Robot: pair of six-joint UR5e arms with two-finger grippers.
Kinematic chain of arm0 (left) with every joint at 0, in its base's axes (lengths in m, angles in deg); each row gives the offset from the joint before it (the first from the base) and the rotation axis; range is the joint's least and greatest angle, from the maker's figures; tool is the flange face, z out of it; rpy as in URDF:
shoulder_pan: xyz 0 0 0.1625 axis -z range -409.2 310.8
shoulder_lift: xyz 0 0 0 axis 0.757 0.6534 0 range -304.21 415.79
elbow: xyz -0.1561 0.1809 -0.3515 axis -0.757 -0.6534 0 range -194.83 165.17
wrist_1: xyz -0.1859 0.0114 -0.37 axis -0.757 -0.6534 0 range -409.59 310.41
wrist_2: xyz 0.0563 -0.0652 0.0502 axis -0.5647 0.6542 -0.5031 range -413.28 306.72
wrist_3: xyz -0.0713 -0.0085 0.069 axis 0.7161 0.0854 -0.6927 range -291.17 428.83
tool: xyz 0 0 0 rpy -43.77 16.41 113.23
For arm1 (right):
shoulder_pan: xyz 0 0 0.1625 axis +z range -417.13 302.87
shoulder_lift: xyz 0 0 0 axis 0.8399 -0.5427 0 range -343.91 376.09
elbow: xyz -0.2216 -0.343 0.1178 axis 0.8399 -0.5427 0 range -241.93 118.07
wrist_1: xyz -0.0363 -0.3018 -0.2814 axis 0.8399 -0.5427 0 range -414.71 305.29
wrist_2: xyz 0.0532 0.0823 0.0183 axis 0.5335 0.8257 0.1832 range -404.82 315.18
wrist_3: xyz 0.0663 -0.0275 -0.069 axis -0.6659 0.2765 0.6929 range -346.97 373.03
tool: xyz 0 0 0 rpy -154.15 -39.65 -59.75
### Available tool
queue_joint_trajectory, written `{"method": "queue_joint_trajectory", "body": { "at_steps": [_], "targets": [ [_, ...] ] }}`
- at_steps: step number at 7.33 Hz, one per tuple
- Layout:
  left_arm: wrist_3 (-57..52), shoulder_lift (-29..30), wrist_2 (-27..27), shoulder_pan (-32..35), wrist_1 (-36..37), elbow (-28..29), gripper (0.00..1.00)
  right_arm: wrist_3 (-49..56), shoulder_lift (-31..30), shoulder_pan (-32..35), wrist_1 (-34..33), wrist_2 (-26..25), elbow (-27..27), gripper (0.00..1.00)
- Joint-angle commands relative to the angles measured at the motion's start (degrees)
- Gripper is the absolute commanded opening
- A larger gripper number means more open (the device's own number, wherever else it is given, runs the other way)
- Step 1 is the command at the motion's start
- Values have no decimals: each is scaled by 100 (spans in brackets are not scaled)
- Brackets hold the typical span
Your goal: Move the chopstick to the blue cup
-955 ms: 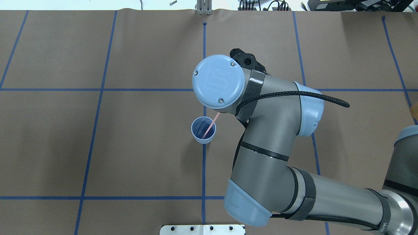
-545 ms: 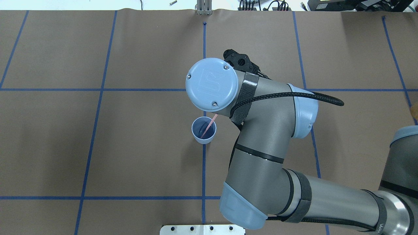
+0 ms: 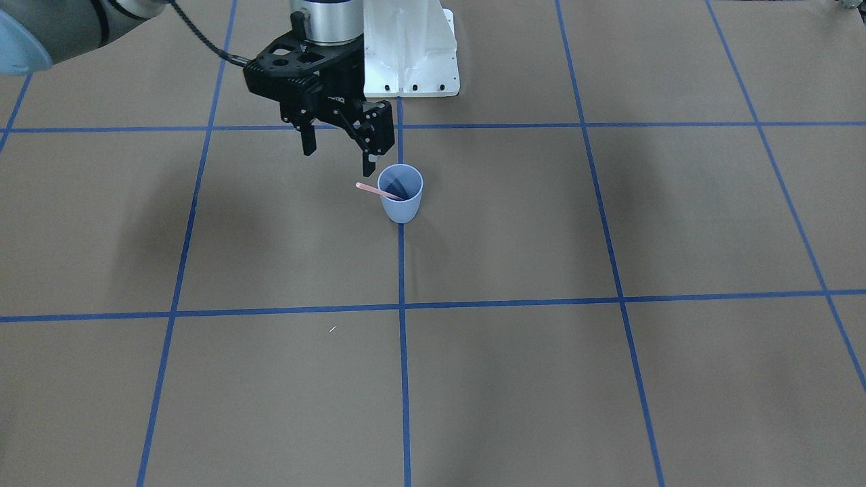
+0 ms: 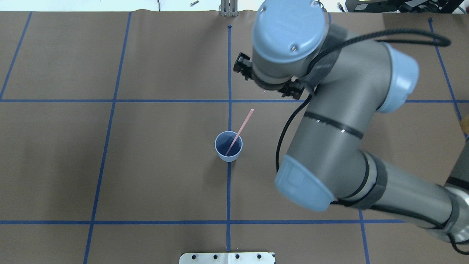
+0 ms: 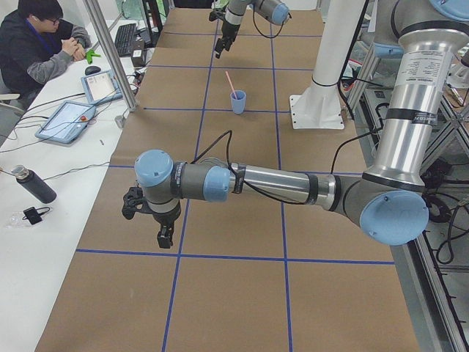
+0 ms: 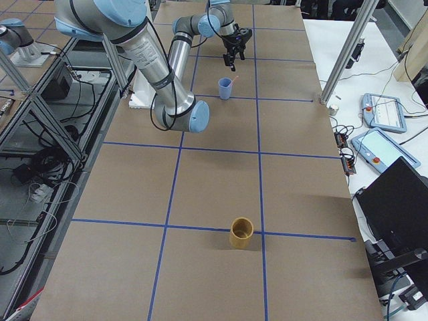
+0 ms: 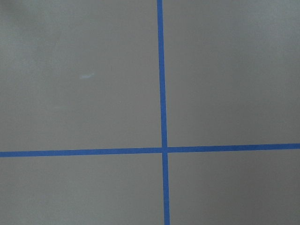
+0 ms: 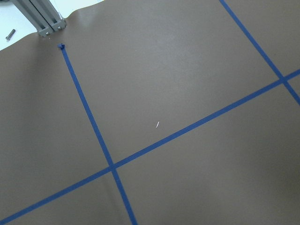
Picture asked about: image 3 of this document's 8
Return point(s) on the light blue plastic cup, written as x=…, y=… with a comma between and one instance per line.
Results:
x=406, y=183

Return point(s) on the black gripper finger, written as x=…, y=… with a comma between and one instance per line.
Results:
x=306, y=128
x=373, y=131

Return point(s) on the white camera pedestal column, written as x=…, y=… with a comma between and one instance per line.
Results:
x=410, y=50

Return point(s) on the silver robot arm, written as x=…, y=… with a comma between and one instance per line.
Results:
x=36, y=35

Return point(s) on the pink chopstick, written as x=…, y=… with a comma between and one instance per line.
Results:
x=377, y=191

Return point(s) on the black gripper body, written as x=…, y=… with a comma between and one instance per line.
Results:
x=336, y=86

